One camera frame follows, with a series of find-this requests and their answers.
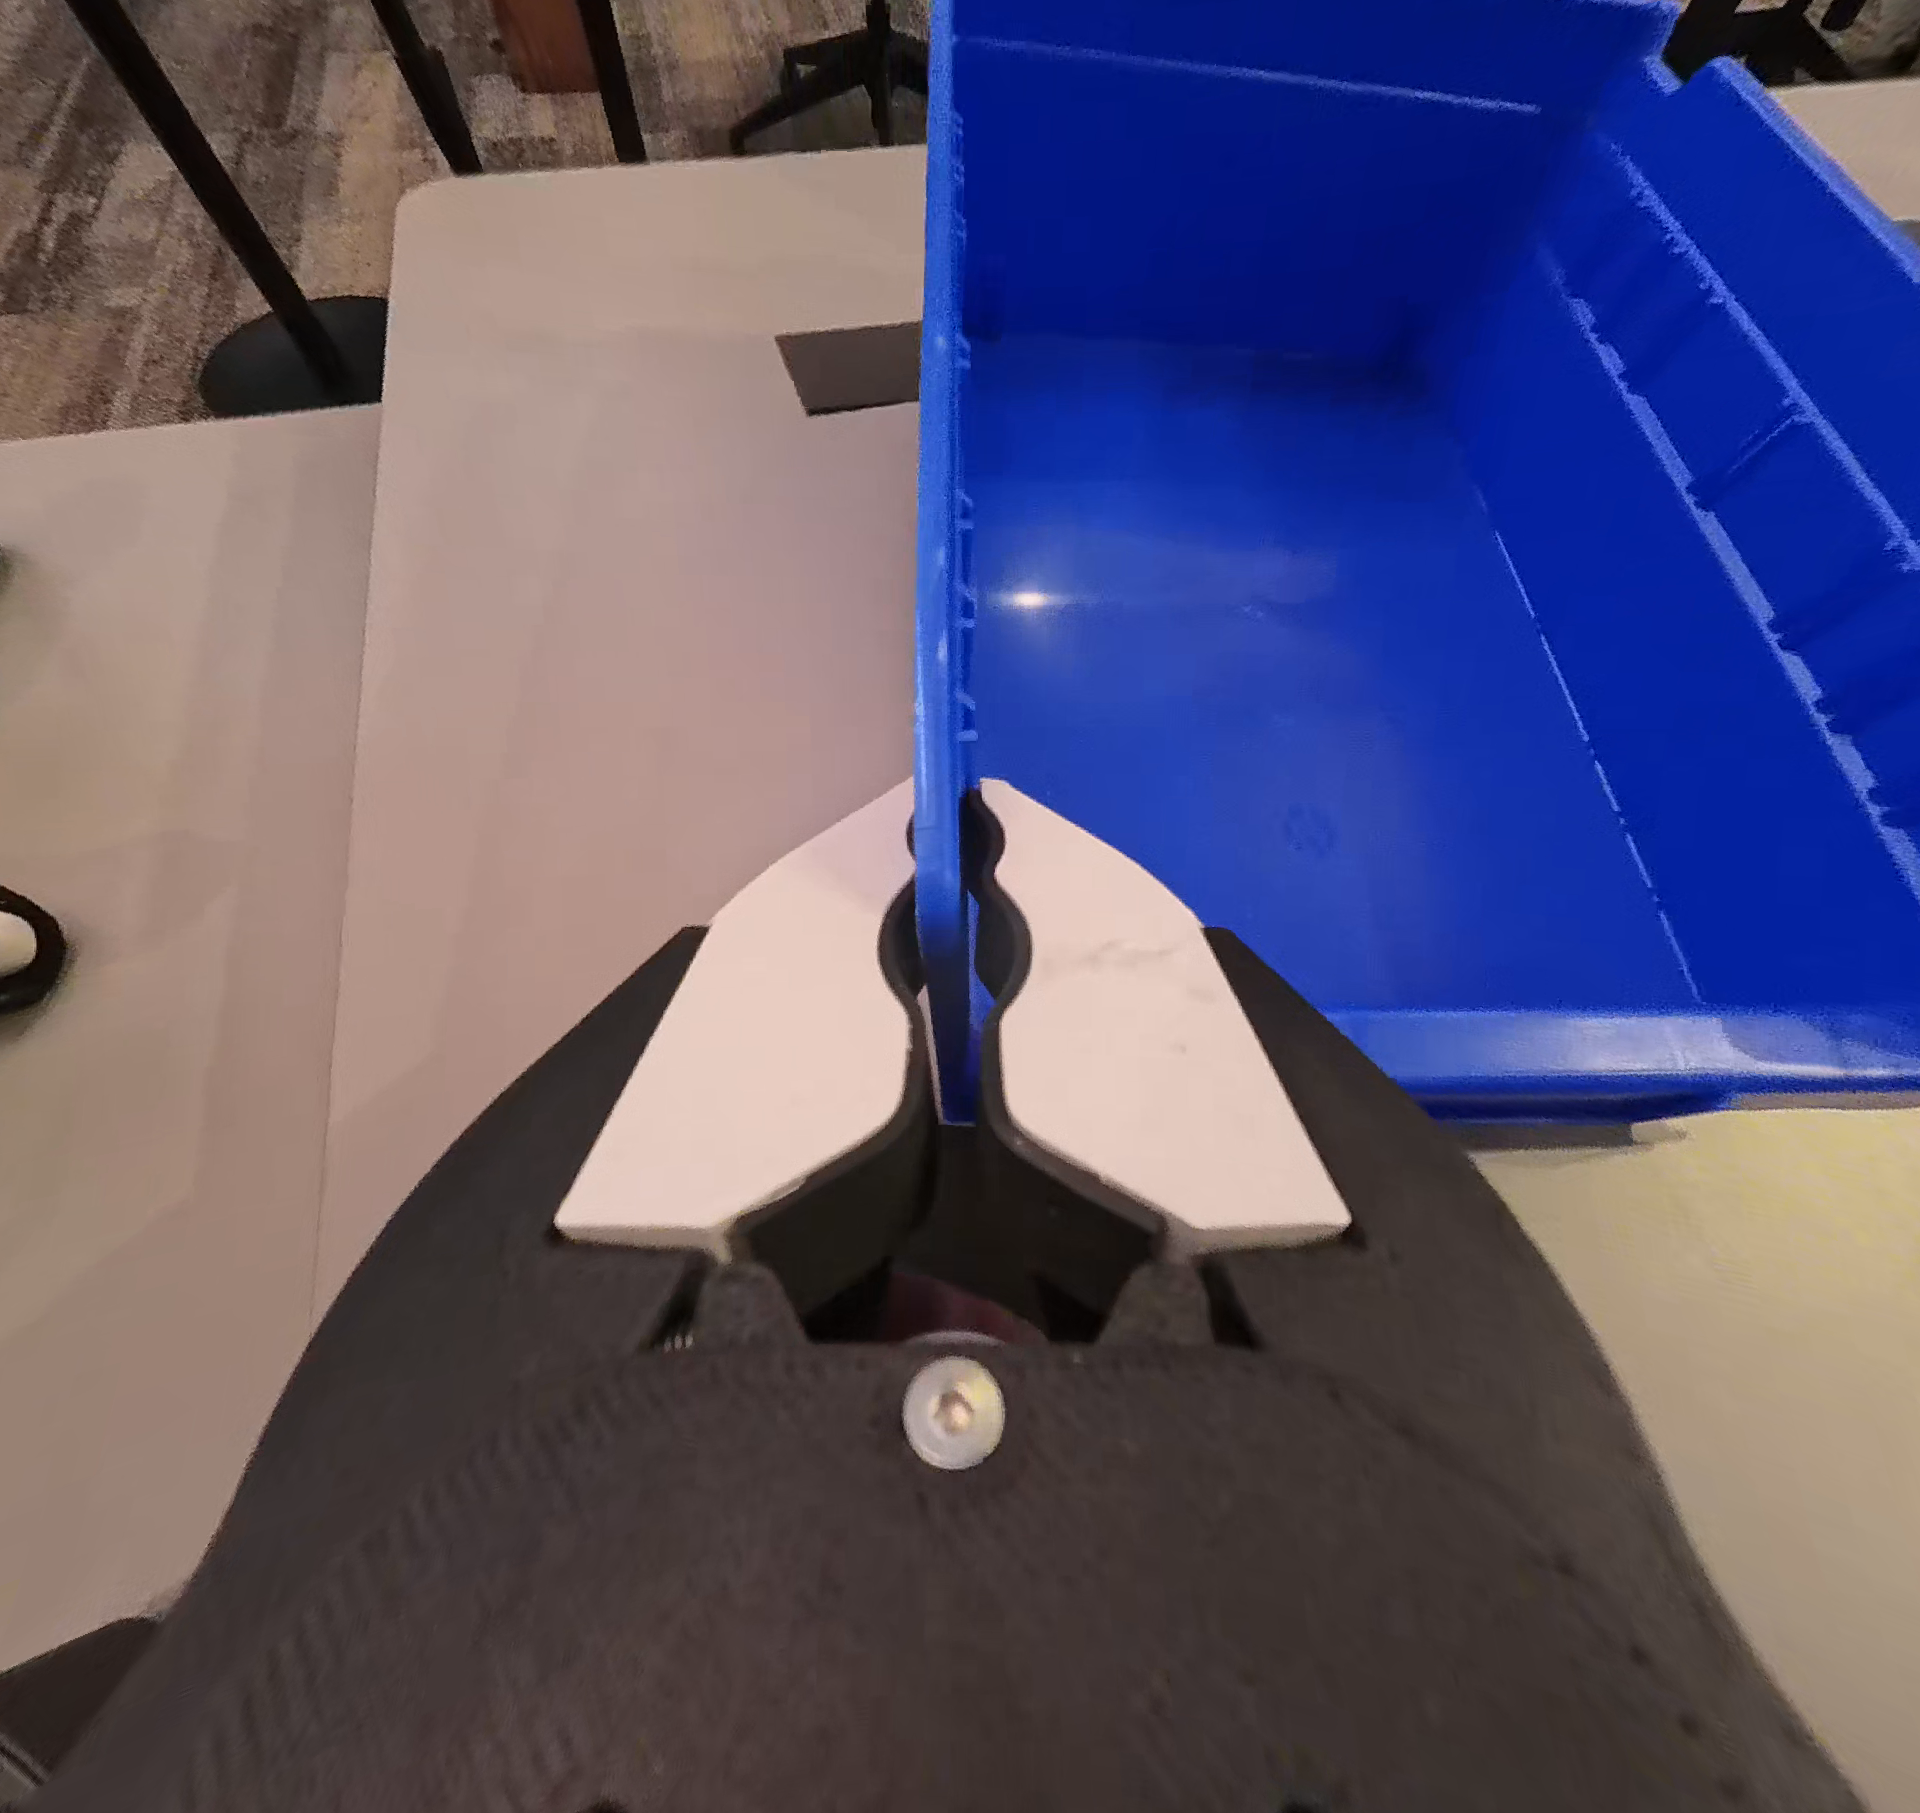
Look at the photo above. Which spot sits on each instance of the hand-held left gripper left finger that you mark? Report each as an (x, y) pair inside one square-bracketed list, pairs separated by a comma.
[(720, 1079)]

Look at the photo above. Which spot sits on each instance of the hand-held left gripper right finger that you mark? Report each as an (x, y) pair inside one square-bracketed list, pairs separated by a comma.
[(1170, 1079)]

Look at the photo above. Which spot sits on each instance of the blue plastic bin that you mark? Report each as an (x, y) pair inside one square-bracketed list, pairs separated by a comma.
[(1275, 567)]

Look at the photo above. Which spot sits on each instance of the black pole with round base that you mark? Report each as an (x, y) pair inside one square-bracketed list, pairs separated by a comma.
[(292, 366)]

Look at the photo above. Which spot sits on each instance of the black stand pole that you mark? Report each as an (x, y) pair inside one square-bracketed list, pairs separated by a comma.
[(403, 43), (605, 43)]

